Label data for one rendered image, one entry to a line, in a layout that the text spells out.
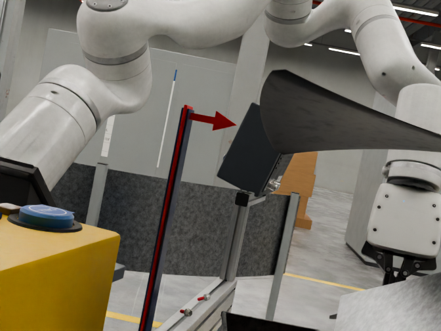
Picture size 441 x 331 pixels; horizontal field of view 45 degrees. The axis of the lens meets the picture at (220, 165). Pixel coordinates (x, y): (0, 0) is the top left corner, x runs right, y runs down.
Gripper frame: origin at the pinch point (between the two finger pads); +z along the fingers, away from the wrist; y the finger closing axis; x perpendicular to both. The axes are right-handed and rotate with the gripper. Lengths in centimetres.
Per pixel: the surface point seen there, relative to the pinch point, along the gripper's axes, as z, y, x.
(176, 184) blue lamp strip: -3.9, -28.7, -22.7
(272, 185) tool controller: -20.0, -25.8, 36.1
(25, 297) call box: 11, -26, -53
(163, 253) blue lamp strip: 4.2, -28.8, -20.0
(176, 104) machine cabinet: -203, -226, 495
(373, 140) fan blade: -13.7, -7.4, -23.1
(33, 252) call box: 8, -26, -53
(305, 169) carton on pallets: -223, -80, 739
